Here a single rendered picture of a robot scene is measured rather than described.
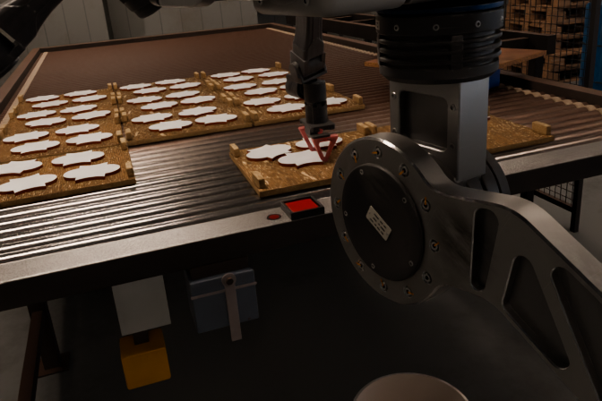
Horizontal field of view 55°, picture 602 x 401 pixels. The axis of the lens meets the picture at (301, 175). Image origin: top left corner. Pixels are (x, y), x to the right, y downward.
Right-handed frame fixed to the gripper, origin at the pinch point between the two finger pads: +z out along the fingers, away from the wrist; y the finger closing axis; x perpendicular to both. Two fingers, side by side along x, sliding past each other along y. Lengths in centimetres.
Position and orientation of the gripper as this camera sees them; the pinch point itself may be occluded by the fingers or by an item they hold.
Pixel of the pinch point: (319, 154)
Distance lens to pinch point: 152.6
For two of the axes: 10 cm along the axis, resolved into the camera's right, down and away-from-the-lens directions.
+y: 3.0, 3.2, -9.0
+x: 9.5, -1.8, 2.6
